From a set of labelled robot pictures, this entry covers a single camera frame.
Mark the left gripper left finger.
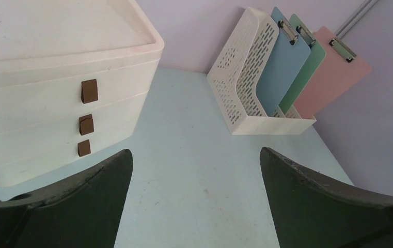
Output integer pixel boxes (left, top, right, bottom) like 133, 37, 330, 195
0, 149, 133, 247

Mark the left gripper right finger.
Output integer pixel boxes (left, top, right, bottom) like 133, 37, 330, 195
260, 147, 393, 247

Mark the cream three-drawer cabinet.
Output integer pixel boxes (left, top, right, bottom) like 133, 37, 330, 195
0, 1, 164, 187

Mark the pink clipboard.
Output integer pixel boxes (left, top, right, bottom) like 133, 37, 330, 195
293, 26, 372, 119

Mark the green clipboard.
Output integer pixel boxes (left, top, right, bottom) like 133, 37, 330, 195
279, 14, 326, 117

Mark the blue clipboard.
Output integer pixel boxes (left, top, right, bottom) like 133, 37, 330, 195
256, 7, 310, 116

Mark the cream file organizer rack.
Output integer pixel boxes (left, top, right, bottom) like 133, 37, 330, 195
207, 7, 316, 135

